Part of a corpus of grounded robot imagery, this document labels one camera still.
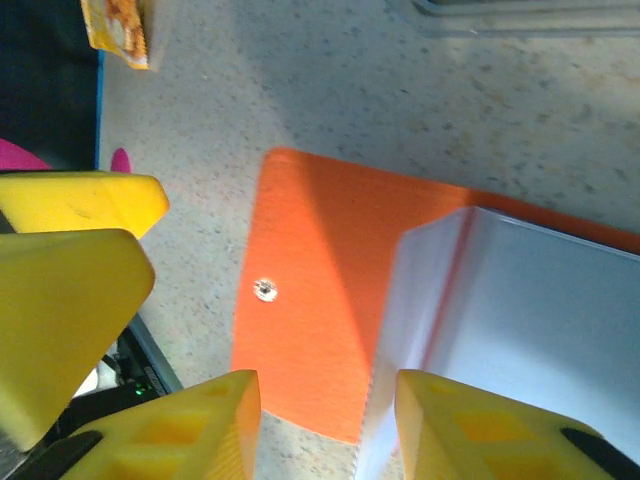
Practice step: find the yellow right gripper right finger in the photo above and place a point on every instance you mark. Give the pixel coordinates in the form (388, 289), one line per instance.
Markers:
(475, 435)

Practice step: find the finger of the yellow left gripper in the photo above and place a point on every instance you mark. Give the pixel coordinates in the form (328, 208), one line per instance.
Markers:
(75, 202)
(65, 310)

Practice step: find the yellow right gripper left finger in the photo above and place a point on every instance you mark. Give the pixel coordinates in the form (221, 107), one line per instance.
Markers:
(200, 435)

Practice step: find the orange card holder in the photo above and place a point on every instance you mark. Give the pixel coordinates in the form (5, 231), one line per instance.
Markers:
(310, 250)

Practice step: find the pink round lid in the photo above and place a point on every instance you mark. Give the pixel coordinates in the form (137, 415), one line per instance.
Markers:
(20, 157)

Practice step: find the yellow snack packet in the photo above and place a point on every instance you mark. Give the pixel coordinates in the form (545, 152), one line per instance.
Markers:
(117, 30)

